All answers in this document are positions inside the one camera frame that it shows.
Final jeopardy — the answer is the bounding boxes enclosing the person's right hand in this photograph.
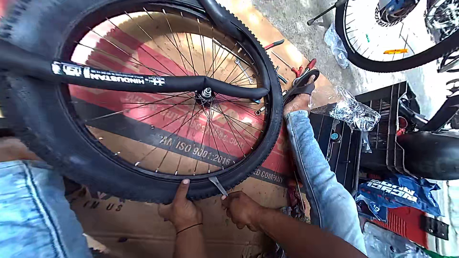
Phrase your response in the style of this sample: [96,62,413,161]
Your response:
[221,191,264,232]

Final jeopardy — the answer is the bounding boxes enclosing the person's left hand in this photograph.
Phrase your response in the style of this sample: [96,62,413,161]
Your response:
[158,179,203,233]

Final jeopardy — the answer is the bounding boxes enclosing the silver tyre lever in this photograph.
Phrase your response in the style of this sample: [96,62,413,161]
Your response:
[209,176,229,197]

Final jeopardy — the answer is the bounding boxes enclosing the black bicycle tyre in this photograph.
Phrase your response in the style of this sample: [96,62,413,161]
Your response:
[0,0,283,204]

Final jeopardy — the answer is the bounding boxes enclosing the person's left forearm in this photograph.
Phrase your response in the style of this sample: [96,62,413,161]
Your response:
[174,224,206,258]

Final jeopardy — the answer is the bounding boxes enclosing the person's right forearm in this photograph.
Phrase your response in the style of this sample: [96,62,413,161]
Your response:
[255,207,368,258]

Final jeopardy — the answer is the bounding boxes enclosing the black wheel rim with spokes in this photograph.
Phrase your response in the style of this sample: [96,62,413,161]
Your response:
[59,1,272,184]

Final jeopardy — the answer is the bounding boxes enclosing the printed cardboard sheet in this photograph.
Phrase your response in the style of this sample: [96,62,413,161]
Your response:
[66,0,338,258]

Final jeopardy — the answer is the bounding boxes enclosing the person's legs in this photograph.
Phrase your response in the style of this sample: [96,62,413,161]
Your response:
[0,73,367,258]

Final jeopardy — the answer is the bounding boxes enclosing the black inner tube, white print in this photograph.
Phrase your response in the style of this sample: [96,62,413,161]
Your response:
[0,0,270,100]

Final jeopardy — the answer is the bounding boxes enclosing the black open toolbox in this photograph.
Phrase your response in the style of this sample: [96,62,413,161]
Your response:
[310,81,421,196]

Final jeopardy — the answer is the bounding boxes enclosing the silver open-ended wrench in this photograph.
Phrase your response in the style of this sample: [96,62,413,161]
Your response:
[235,58,255,85]

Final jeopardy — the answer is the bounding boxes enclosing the dark slim metal tool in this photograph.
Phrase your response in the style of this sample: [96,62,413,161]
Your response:
[275,66,288,85]

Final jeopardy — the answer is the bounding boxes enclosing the black sandal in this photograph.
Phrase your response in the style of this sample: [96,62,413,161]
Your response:
[283,69,320,105]

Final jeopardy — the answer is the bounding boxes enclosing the large clear plastic sheet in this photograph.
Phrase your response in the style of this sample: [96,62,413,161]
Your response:
[362,221,434,258]

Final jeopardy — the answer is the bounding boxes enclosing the clear plastic wrapping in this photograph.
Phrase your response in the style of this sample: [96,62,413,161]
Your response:
[309,85,381,153]

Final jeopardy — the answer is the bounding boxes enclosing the blue plastic bag, white print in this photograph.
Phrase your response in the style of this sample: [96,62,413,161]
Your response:
[355,174,444,221]

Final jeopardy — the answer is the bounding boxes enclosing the red ribbed box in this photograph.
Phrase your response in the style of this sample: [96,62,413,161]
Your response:
[366,206,449,248]

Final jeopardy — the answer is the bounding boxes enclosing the crumpled clear plastic bag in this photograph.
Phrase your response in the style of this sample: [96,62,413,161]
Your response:
[324,21,350,69]

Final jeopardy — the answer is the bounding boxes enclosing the bicycle with orange reflector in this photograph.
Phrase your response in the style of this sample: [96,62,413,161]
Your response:
[307,0,459,73]

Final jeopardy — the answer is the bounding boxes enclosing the black rounded bicycle saddle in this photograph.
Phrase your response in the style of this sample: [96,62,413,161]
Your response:
[396,131,459,181]

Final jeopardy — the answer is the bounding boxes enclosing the long red-handled screwdriver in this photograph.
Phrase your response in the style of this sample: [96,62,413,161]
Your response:
[271,51,304,78]

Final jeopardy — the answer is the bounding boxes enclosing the thick red-handled tool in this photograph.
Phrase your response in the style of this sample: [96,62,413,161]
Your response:
[302,58,317,75]

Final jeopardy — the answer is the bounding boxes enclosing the red-handled pliers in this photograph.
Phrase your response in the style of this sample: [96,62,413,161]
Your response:
[263,39,285,51]

